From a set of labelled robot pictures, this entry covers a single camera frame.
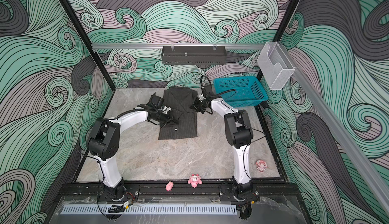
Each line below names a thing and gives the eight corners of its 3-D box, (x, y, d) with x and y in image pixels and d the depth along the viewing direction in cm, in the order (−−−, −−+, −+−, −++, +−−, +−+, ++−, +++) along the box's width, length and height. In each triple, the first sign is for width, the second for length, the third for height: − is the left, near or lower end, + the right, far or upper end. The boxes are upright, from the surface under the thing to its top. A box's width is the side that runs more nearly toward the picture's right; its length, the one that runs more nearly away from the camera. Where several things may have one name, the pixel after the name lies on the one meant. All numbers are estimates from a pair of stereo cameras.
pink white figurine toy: (257, 172, 82) (259, 170, 79) (254, 162, 85) (256, 159, 82) (265, 172, 82) (268, 170, 79) (262, 162, 85) (265, 159, 82)
